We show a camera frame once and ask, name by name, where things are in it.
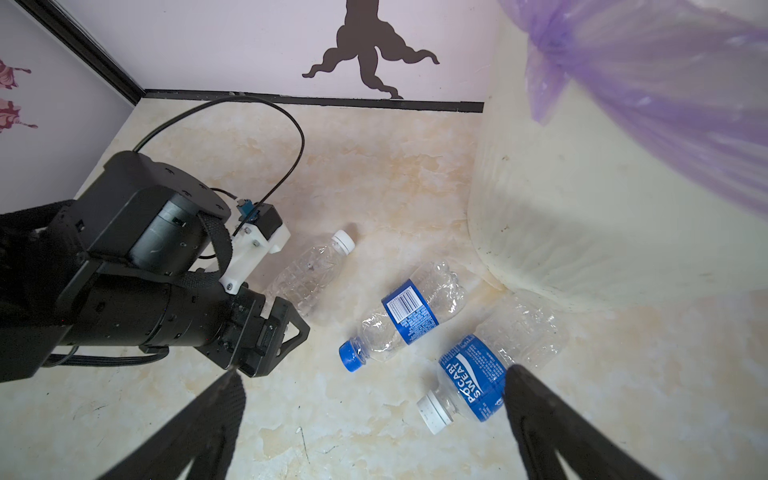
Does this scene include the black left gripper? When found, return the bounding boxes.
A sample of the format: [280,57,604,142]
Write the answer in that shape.
[206,287,310,378]

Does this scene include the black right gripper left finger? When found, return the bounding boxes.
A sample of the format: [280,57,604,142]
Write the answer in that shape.
[102,371,246,479]

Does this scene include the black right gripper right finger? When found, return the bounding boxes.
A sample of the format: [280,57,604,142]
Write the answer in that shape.
[504,365,656,479]

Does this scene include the tall clear bottle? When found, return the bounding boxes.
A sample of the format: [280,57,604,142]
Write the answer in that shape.
[263,230,356,318]

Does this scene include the clear bottle blue label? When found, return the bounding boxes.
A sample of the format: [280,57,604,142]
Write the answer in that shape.
[417,295,569,434]

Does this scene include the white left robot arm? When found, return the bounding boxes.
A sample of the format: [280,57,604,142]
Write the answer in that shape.
[1,151,310,382]

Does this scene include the white bin purple bag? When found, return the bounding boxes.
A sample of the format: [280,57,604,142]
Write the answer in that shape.
[468,1,767,311]

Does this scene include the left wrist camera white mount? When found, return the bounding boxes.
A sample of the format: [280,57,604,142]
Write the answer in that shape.
[220,199,291,295]

